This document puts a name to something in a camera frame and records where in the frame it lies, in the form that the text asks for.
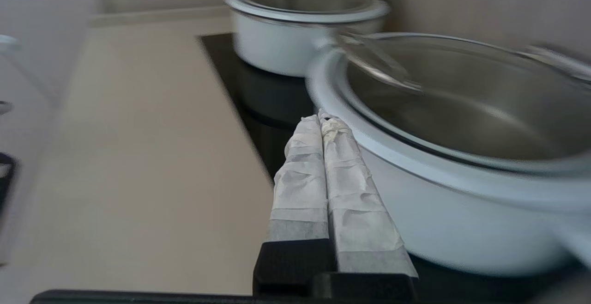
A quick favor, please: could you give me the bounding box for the white steel-lined pot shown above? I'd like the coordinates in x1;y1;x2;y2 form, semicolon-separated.
305;31;591;277
224;0;393;78

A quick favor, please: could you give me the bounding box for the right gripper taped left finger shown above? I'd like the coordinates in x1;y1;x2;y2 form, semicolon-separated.
253;115;335;295

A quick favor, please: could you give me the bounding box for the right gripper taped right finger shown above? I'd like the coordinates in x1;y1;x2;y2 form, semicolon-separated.
314;109;418;300

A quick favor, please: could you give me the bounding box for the black glass induction cooktop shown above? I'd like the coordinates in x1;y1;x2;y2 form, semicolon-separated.
199;33;587;295

